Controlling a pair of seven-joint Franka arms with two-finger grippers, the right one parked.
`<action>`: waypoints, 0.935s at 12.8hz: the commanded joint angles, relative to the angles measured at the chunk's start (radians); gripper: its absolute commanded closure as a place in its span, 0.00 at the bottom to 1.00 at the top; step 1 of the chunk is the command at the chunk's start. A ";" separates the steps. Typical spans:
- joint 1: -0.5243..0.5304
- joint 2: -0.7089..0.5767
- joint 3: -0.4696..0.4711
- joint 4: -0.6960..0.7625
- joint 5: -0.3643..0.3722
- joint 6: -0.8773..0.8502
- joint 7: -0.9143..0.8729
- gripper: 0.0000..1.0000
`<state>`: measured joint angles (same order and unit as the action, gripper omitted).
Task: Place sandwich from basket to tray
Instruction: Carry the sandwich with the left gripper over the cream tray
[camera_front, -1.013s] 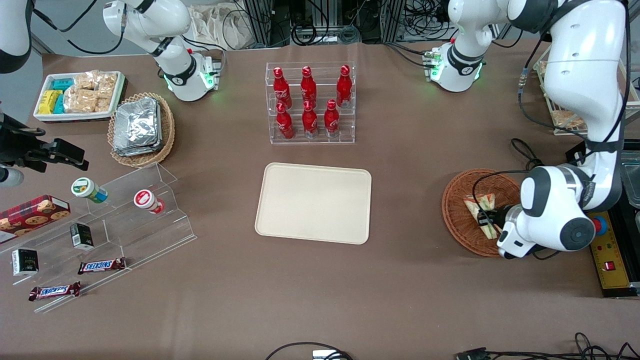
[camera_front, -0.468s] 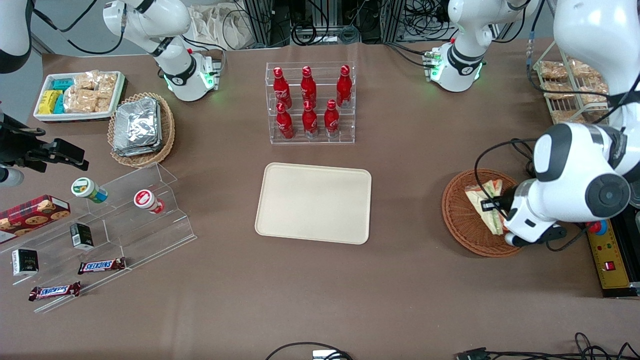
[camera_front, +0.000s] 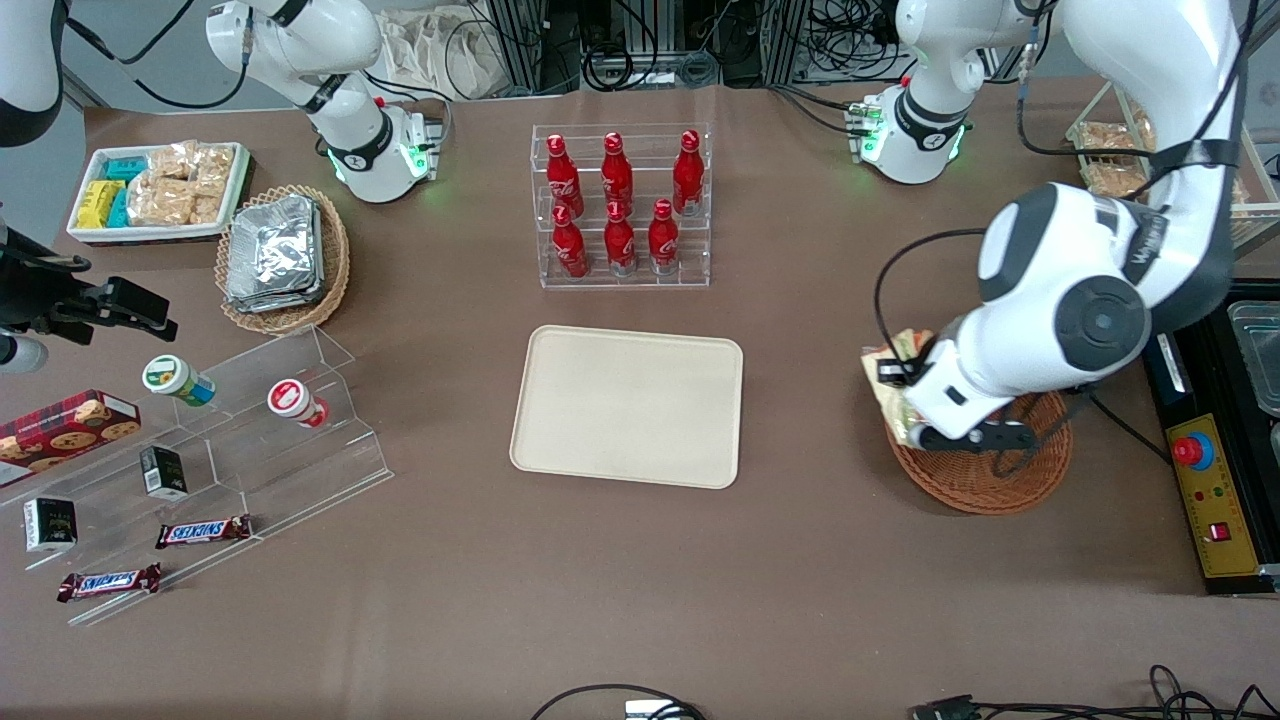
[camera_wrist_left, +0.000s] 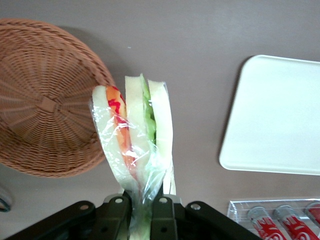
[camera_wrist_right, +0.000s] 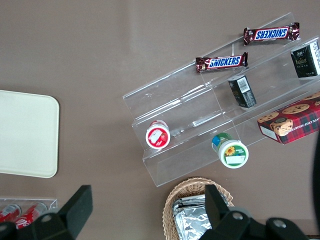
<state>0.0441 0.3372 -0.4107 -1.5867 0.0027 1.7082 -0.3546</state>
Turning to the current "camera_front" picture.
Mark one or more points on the sandwich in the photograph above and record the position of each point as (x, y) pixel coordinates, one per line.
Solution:
(888, 405)

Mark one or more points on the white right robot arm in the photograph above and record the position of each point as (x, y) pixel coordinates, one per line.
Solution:
(345, 115)

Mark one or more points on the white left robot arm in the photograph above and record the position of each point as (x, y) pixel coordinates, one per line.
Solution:
(1030, 270)

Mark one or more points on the brown wicker basket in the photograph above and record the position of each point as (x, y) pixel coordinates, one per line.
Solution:
(1000, 485)

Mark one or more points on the light wicker basket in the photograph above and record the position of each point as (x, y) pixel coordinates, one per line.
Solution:
(280, 322)

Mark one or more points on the cream plastic tray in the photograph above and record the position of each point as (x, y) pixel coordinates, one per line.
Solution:
(620, 410)

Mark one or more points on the green lid cup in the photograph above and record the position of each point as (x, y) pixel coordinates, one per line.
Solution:
(165, 374)

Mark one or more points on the white rectangular snack dish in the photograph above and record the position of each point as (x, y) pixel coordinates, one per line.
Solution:
(140, 236)

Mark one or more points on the teal snack pack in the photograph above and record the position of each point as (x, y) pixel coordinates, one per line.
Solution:
(120, 210)
(125, 169)

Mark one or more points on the red tartan cookie box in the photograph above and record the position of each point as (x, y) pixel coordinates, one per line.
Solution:
(60, 420)

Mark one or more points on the beige snack bag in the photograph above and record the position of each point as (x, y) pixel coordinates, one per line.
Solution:
(1105, 140)
(172, 160)
(1110, 178)
(160, 203)
(215, 170)
(1142, 118)
(207, 210)

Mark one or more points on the yellow snack pack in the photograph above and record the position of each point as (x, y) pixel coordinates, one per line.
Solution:
(97, 205)

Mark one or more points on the foil wrapped pack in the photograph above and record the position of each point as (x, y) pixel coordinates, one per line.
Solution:
(270, 250)
(275, 305)

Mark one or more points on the small black carton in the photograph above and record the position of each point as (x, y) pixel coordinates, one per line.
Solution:
(163, 470)
(52, 522)

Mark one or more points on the red lid cup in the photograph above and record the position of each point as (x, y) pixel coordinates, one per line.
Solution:
(286, 397)

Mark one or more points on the clear acrylic stepped shelf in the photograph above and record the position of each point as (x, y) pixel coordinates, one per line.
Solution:
(300, 470)

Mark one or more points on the clear acrylic bottle rack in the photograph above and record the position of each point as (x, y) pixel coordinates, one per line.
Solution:
(693, 270)

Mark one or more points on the Snickers chocolate bar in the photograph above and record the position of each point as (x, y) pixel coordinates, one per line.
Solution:
(108, 582)
(200, 532)

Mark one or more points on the red emergency stop button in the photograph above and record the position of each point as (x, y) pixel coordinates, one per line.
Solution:
(1188, 450)

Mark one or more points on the red cola bottle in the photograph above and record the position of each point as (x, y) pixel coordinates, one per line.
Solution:
(616, 170)
(688, 170)
(571, 245)
(663, 240)
(563, 170)
(620, 242)

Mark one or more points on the yellow black control box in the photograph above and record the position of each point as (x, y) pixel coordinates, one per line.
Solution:
(1215, 500)

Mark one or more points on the clear plastic container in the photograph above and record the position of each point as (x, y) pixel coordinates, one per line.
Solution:
(1260, 350)

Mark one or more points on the clear snack display rack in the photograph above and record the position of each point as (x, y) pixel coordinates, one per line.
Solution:
(1100, 100)

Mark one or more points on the black connector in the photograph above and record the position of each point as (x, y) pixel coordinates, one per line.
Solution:
(945, 708)

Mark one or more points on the cream cloth bag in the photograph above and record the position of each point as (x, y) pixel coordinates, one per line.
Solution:
(440, 55)

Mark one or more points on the white connector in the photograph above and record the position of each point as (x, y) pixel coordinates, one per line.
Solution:
(645, 711)

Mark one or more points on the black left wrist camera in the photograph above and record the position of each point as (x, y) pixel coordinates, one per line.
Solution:
(985, 437)

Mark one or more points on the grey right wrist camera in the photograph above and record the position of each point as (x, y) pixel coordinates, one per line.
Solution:
(20, 354)

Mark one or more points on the silver aluminium frame post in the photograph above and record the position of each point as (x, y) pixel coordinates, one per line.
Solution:
(515, 45)
(790, 40)

